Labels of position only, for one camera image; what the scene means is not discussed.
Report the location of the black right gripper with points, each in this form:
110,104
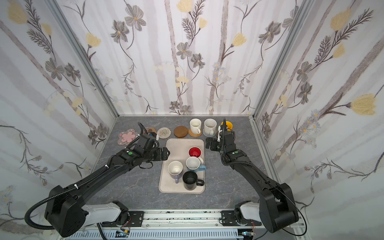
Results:
213,144

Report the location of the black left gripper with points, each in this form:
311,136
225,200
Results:
162,153

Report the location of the yellow mug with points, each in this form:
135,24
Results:
229,125

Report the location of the grey blue woven coaster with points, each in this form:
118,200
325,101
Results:
209,133

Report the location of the brown paw shaped coaster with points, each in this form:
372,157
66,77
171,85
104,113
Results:
151,130

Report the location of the pink flower shaped coaster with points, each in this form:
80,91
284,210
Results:
125,138

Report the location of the colourful woven round coaster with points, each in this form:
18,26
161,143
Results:
164,133

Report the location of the speckled white mug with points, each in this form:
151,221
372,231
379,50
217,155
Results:
210,124

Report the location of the white mug red inside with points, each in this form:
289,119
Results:
196,152

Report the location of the woven rattan round coaster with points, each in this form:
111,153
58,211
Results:
194,135

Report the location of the beige serving tray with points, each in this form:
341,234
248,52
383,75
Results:
179,152

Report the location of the white mug purple handle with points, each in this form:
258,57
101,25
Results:
175,170

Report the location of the plain white mug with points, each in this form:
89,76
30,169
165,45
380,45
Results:
195,126

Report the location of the white mug blue handle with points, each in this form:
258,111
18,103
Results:
195,164

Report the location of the dark wooden round coaster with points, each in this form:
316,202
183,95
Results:
181,131

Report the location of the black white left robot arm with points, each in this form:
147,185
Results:
68,211

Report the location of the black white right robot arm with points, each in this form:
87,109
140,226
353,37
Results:
277,208

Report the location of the black mug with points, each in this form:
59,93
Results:
191,181

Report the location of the aluminium mounting rail frame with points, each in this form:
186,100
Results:
195,219

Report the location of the white slotted cable duct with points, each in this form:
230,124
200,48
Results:
177,234

